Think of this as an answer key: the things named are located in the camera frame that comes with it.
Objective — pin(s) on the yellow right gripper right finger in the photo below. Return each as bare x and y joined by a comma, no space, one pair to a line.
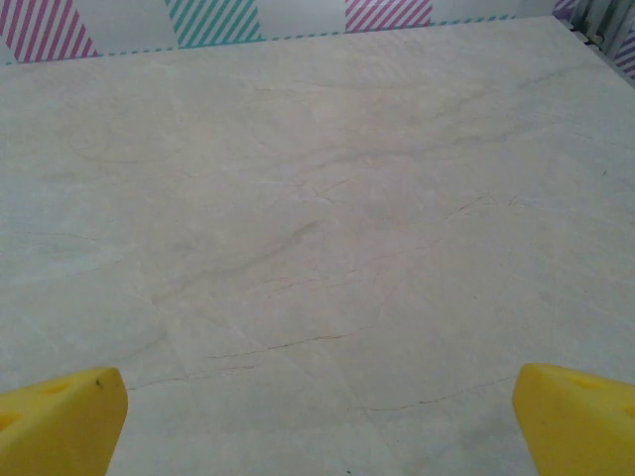
580,426

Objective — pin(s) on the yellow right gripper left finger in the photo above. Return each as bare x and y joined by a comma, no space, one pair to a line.
59,421

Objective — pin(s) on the aluminium frame corner post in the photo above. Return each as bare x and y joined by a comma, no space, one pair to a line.
607,22

